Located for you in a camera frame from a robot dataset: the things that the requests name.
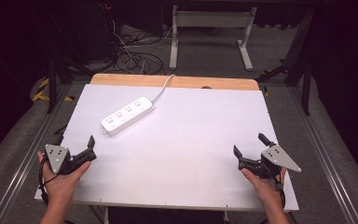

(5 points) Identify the white table cover board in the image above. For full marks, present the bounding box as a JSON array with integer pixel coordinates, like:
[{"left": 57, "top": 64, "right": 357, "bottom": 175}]
[{"left": 34, "top": 83, "right": 300, "bottom": 213}]

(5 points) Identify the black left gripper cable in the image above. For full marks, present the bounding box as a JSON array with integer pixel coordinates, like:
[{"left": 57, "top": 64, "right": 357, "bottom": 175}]
[{"left": 38, "top": 155, "right": 60, "bottom": 207}]

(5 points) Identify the person's right hand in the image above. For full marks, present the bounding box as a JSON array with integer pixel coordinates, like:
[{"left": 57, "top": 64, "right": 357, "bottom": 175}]
[{"left": 241, "top": 167, "right": 288, "bottom": 204}]

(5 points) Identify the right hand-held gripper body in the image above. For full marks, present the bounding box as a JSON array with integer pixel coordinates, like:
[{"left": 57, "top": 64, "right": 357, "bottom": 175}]
[{"left": 238, "top": 144, "right": 302, "bottom": 180}]

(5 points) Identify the white power strip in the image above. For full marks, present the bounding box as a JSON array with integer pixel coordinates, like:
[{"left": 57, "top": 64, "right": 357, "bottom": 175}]
[{"left": 101, "top": 96, "right": 157, "bottom": 137}]

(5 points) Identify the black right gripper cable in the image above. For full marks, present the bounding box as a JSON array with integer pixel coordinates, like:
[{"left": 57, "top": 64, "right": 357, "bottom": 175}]
[{"left": 272, "top": 174, "right": 288, "bottom": 210}]

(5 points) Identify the tangle of floor cables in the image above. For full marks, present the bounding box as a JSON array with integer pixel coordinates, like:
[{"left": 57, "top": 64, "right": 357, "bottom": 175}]
[{"left": 103, "top": 3, "right": 173, "bottom": 76}]

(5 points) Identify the white power strip cable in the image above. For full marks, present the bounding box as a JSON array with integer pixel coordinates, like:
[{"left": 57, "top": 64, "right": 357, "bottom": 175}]
[{"left": 150, "top": 74, "right": 177, "bottom": 103}]

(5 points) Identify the yellow black hazard tape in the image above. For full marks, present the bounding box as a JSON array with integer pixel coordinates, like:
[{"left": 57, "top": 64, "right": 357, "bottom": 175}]
[{"left": 32, "top": 77, "right": 76, "bottom": 103}]

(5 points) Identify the person's left hand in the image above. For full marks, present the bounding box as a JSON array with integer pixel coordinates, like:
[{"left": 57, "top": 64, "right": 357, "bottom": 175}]
[{"left": 36, "top": 151, "right": 91, "bottom": 204}]

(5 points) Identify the white metal desk frame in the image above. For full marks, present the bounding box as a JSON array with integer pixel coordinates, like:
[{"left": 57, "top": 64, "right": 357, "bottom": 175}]
[{"left": 169, "top": 4, "right": 258, "bottom": 72}]

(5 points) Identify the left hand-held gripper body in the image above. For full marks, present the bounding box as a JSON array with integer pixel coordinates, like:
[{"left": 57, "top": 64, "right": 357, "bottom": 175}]
[{"left": 45, "top": 144, "right": 97, "bottom": 175}]

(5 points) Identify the black metal stand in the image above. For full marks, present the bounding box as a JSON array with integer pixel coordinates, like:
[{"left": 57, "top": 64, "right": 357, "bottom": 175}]
[
  {"left": 45, "top": 55, "right": 90, "bottom": 115},
  {"left": 255, "top": 8, "right": 314, "bottom": 117}
]

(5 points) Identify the aluminium floor rail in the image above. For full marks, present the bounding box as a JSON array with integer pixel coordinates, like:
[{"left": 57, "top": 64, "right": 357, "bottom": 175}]
[
  {"left": 0, "top": 84, "right": 73, "bottom": 224},
  {"left": 288, "top": 86, "right": 358, "bottom": 224}
]

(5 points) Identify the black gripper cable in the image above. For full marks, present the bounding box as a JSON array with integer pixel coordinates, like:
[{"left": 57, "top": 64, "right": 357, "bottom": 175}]
[
  {"left": 272, "top": 174, "right": 288, "bottom": 210},
  {"left": 38, "top": 155, "right": 60, "bottom": 207}
]

